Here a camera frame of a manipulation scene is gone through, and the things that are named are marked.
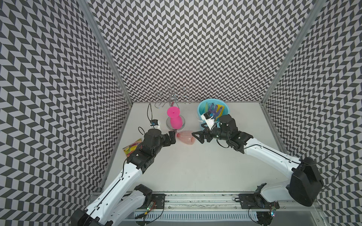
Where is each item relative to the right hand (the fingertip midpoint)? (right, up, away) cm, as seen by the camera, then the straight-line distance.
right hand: (197, 131), depth 77 cm
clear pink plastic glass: (-7, -5, +12) cm, 14 cm away
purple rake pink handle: (+14, +11, +21) cm, 28 cm away
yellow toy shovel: (+18, +13, +17) cm, 28 cm away
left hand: (-17, -1, 0) cm, 17 cm away
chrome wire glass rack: (-15, +21, +6) cm, 26 cm away
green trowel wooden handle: (+8, +14, +22) cm, 27 cm away
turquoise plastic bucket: (+4, +15, +17) cm, 23 cm away
